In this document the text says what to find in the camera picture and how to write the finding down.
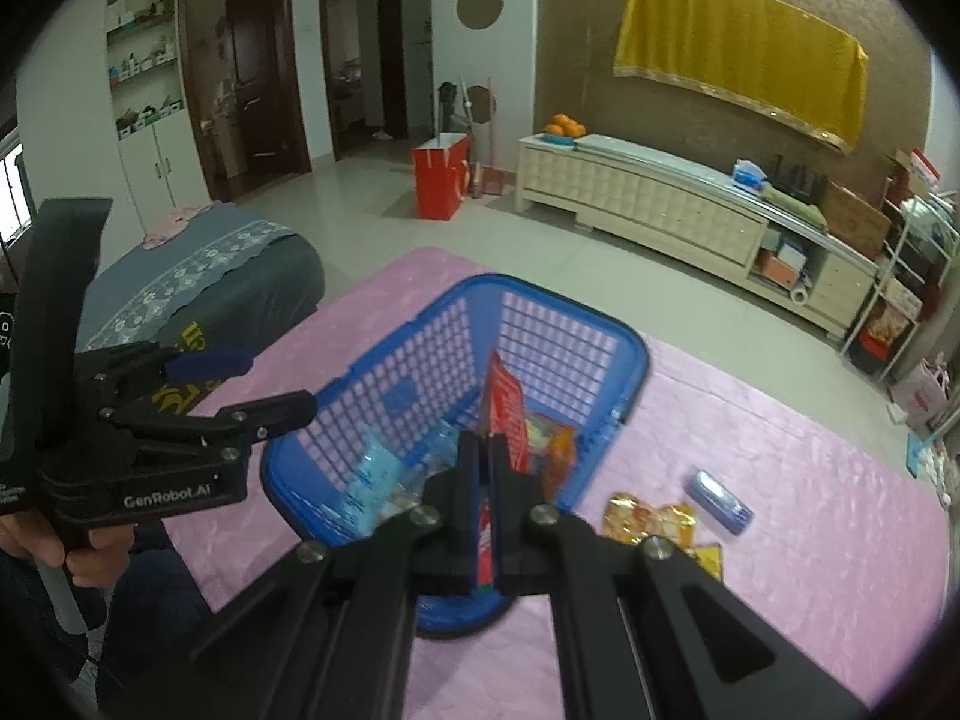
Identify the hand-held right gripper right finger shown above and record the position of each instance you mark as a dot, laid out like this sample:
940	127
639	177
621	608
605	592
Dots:
501	525

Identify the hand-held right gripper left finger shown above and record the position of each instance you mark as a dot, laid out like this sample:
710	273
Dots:
469	517

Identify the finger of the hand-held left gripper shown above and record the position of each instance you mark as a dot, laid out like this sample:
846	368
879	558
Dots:
210	365
262	412

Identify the red snack packet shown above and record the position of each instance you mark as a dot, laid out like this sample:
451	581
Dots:
504	405

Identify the blue plastic basket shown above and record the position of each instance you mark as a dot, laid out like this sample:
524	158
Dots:
450	315

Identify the person's left hand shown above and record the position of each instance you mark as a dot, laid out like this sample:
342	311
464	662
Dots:
101	559

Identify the light blue cartoon snack packet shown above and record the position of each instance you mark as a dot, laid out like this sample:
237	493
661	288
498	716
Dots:
435	457

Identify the colourful snack packet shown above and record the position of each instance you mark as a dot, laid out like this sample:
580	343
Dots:
544	431

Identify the pink cloth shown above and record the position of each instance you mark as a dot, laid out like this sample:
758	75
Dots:
176	226

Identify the orange yellow snack packet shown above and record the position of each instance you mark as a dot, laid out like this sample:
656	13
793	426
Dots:
645	521

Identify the pale yellow snack packet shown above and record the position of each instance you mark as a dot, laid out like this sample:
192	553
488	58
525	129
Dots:
709	561

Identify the person's leg in dark trousers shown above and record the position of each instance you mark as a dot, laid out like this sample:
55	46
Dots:
154	607

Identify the pink blanket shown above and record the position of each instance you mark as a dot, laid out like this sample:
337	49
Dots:
787	502

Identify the red paper bag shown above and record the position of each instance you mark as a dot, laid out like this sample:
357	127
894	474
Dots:
439	180

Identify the dark wooden door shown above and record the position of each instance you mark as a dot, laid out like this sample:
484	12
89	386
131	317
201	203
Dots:
266	67

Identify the cream TV cabinet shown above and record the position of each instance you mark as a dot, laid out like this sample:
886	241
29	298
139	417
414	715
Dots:
637	199

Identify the orange box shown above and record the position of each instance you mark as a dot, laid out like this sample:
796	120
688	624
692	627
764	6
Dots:
776	268

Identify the white paper roll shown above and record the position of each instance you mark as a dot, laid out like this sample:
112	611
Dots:
802	295

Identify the plate of oranges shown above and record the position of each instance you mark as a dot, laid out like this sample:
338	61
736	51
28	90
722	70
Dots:
565	127

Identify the blue tissue pack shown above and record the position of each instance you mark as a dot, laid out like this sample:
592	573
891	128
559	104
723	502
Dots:
750	176

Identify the green folded cloth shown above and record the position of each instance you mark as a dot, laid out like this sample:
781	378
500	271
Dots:
791	208

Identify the pink bag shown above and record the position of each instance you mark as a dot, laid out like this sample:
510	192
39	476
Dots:
919	394

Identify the black router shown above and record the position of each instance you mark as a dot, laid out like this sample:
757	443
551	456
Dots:
799	180

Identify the cardboard box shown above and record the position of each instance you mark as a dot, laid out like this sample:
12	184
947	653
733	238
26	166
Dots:
855	219

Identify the white metal rack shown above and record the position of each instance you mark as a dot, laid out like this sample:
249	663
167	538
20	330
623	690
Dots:
904	277

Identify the white wall shelf cabinet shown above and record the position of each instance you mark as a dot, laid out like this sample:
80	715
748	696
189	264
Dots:
146	90

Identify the round brown wall ornament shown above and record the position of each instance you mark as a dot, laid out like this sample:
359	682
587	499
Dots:
479	6

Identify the yellow wall cloth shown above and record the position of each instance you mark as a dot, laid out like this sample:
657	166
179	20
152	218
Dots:
735	52

